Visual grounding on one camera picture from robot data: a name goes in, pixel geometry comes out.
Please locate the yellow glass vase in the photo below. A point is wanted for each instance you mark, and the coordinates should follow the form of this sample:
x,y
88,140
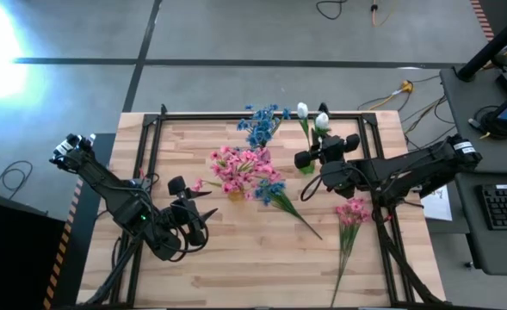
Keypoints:
x,y
236,196

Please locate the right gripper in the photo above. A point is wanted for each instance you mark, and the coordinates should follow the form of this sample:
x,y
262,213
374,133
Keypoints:
x,y
332,148

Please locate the green glass vase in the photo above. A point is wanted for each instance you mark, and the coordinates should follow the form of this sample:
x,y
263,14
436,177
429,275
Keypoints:
x,y
308,169

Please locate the black slanted pole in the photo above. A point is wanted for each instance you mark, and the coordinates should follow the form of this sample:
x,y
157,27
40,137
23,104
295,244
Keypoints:
x,y
490,47

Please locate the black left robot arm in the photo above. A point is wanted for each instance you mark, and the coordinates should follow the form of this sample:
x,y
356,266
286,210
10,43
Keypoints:
x,y
106,189

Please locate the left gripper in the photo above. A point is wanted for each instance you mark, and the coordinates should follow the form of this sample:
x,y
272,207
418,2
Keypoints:
x,y
188,224

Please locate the black table frame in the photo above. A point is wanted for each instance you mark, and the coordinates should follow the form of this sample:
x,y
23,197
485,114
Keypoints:
x,y
218,116

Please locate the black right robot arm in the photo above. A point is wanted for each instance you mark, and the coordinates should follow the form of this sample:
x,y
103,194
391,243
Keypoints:
x,y
408,168

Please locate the black monitor base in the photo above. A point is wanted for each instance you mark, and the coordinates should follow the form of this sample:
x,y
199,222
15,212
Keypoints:
x,y
494,127

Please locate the white paper sheet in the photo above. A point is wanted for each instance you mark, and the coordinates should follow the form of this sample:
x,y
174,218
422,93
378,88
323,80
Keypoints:
x,y
438,206

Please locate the black frame clamp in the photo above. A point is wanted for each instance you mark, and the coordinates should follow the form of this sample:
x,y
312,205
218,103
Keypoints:
x,y
323,107
163,109

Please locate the black hazard striped platform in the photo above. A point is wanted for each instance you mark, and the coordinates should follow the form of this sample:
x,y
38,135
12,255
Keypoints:
x,y
78,258

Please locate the gray office desk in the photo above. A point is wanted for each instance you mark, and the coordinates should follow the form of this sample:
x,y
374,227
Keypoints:
x,y
494,254

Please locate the black cabinet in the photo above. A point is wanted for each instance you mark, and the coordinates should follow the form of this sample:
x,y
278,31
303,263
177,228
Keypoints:
x,y
12,258

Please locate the black computer keyboard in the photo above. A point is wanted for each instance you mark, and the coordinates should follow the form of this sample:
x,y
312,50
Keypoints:
x,y
505,206

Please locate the blue flower bunch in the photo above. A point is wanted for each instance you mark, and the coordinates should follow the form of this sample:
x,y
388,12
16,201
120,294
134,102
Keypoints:
x,y
274,113
272,189
259,131

